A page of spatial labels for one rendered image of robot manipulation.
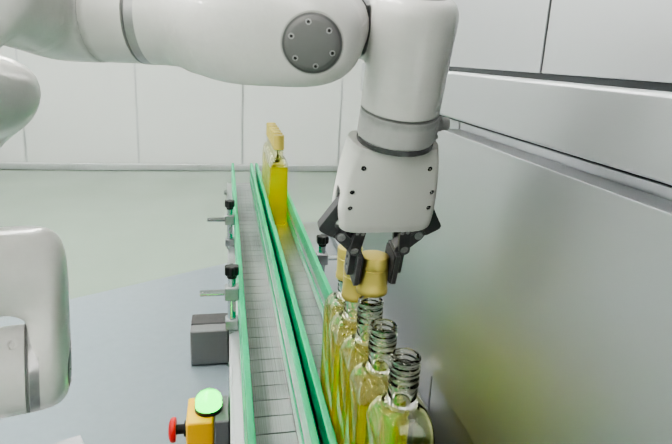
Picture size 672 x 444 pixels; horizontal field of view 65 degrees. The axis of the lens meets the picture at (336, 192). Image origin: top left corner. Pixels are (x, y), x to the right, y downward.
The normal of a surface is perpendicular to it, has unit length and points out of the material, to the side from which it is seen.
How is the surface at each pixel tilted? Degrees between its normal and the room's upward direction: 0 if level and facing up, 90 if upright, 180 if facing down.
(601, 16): 90
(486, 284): 90
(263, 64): 117
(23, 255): 54
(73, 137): 90
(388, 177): 106
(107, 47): 134
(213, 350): 90
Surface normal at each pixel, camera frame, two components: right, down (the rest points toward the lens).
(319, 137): 0.20, 0.26
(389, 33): -0.67, 0.29
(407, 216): 0.20, 0.58
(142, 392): 0.05, -0.97
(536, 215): -0.98, 0.00
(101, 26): -0.13, 0.47
